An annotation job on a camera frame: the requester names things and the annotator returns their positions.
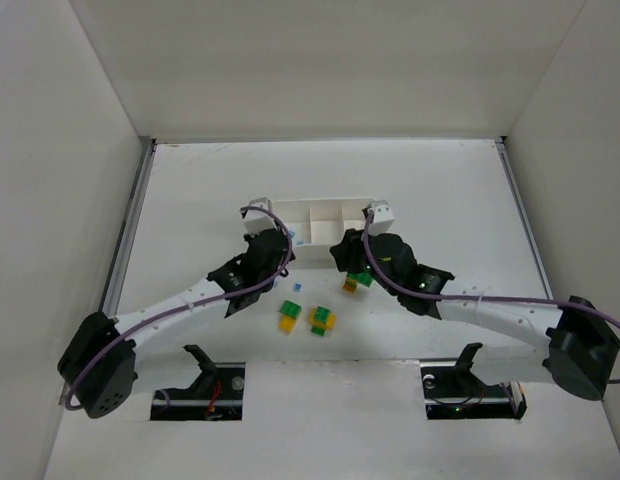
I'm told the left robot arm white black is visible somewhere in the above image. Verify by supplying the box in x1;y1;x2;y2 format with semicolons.
57;228;294;419

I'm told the green yellow lego stack right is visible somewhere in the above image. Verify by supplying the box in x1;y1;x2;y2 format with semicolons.
308;306;337;337

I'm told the green yellow lego stack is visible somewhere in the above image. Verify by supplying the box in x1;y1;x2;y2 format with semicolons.
278;300;302;334
308;306;337;337

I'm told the right aluminium table rail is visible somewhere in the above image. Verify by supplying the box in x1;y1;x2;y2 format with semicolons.
495;135;571;356

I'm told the aluminium table rail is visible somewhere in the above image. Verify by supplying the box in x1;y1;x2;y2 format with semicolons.
495;135;571;356
57;137;157;404

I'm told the white three-compartment container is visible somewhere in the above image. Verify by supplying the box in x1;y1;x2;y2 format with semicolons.
272;197;374;269

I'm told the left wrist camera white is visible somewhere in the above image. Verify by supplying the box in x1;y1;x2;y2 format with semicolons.
240;197;276;235

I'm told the left aluminium table rail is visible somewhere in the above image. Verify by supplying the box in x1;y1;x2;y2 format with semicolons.
57;137;157;404

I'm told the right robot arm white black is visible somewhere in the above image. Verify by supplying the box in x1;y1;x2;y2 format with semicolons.
329;229;620;401

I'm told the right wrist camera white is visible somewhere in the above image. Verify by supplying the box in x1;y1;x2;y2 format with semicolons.
362;200;395;236

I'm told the green yellow lego stack left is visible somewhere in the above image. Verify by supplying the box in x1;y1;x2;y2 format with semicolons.
278;300;302;334

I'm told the green orange lego piece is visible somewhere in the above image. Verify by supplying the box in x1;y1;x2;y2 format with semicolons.
343;272;374;294

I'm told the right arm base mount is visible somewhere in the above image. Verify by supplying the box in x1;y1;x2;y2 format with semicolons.
420;343;527;421

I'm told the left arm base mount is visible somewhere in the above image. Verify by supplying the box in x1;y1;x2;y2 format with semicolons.
150;344;246;422

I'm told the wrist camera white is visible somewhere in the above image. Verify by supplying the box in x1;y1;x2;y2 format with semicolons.
240;197;276;235
362;200;395;236

